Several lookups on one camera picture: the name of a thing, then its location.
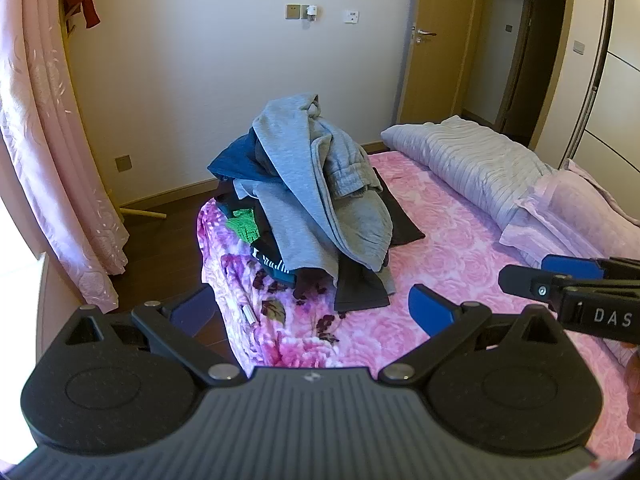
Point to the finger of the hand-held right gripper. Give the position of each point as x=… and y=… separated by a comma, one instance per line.
x=525, y=280
x=570, y=265

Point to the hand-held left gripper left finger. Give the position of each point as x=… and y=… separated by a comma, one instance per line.
x=192, y=310

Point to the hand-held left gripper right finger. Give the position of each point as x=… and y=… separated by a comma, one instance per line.
x=430, y=315

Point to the person's right forearm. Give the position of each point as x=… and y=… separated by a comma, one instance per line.
x=634, y=395

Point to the pink pillow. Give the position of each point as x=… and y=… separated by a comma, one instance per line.
x=575, y=210

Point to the small white object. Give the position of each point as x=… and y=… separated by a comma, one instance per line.
x=249, y=315

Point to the pink floral bed blanket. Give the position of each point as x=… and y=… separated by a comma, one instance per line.
x=450, y=240

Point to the black printed garment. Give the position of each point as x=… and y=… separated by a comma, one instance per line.
x=272, y=260

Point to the green cloth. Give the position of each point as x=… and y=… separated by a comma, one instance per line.
x=243, y=224

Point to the wooden stick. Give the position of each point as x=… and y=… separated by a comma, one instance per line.
x=145, y=211

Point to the light grey quilt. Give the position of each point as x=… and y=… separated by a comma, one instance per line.
x=470, y=165

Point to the dark blue garment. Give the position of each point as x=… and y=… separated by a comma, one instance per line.
x=237, y=160

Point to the cream wardrobe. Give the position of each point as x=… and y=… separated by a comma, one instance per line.
x=610, y=75

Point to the pink curtain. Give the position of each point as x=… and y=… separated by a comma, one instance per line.
x=45, y=135

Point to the wooden door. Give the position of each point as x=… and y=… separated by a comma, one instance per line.
x=440, y=40

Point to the white thermostat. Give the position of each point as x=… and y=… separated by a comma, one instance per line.
x=351, y=16

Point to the gold wall outlet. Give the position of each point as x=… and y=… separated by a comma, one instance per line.
x=123, y=163

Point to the grey wall switch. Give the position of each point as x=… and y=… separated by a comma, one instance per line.
x=578, y=47

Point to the gold wall switch plate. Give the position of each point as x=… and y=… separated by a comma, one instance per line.
x=292, y=11

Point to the white wall device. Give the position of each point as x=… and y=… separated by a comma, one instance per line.
x=311, y=11

